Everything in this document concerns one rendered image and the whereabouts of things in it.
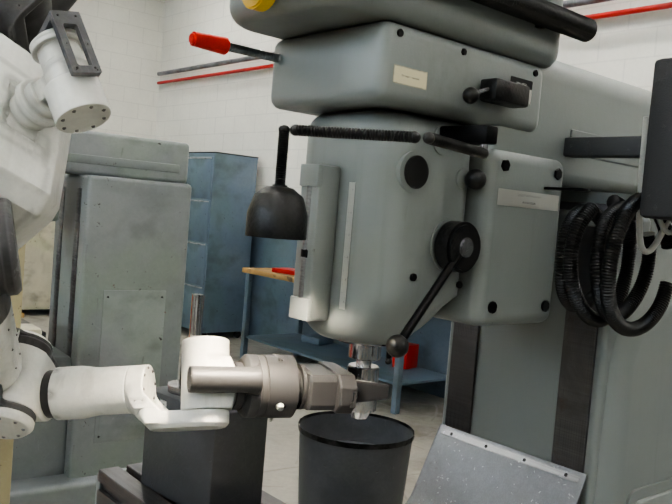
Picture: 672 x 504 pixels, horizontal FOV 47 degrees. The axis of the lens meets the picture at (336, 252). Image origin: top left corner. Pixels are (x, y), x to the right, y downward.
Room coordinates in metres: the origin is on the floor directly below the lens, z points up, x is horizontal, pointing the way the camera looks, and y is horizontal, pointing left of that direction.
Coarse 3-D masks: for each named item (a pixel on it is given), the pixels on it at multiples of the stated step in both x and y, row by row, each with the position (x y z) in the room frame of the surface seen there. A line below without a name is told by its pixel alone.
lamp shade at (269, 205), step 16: (256, 192) 0.91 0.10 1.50; (272, 192) 0.89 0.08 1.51; (288, 192) 0.90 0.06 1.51; (256, 208) 0.89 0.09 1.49; (272, 208) 0.88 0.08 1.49; (288, 208) 0.89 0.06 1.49; (304, 208) 0.91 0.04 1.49; (256, 224) 0.89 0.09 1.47; (272, 224) 0.88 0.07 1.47; (288, 224) 0.89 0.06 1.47; (304, 224) 0.90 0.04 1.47
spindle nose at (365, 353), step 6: (354, 348) 1.11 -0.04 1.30; (360, 348) 1.11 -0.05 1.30; (366, 348) 1.11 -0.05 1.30; (372, 348) 1.11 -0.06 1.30; (378, 348) 1.12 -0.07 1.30; (348, 354) 1.13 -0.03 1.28; (354, 354) 1.11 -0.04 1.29; (360, 354) 1.11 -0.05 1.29; (366, 354) 1.11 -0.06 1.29; (372, 354) 1.11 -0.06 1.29; (378, 354) 1.12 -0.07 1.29; (366, 360) 1.11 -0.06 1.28; (372, 360) 1.11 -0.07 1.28
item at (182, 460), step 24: (168, 384) 1.46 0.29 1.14; (168, 408) 1.42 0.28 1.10; (168, 432) 1.41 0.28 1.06; (192, 432) 1.36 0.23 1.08; (216, 432) 1.32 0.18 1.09; (240, 432) 1.36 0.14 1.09; (264, 432) 1.40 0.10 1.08; (144, 456) 1.46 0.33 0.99; (168, 456) 1.41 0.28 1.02; (192, 456) 1.36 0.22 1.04; (216, 456) 1.32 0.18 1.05; (240, 456) 1.36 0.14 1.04; (264, 456) 1.40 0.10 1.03; (144, 480) 1.46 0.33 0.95; (168, 480) 1.41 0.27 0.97; (192, 480) 1.35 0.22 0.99; (216, 480) 1.32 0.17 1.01; (240, 480) 1.36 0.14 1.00
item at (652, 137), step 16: (656, 64) 1.04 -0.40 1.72; (656, 80) 1.03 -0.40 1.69; (656, 96) 1.03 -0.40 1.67; (656, 112) 1.03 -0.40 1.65; (656, 128) 1.03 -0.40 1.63; (656, 144) 1.03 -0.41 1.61; (656, 160) 1.02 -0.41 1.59; (656, 176) 1.02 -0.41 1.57; (656, 192) 1.02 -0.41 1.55; (640, 208) 1.04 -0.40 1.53; (656, 208) 1.02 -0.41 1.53
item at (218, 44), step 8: (192, 32) 1.04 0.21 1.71; (200, 32) 1.04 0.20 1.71; (192, 40) 1.03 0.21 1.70; (200, 40) 1.03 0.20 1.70; (208, 40) 1.04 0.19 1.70; (216, 40) 1.05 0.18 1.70; (224, 40) 1.05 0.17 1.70; (208, 48) 1.05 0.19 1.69; (216, 48) 1.05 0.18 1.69; (224, 48) 1.06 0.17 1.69; (232, 48) 1.07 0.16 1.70; (240, 48) 1.08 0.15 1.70; (248, 48) 1.09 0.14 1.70; (256, 56) 1.10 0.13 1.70; (264, 56) 1.10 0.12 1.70; (272, 56) 1.11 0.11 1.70
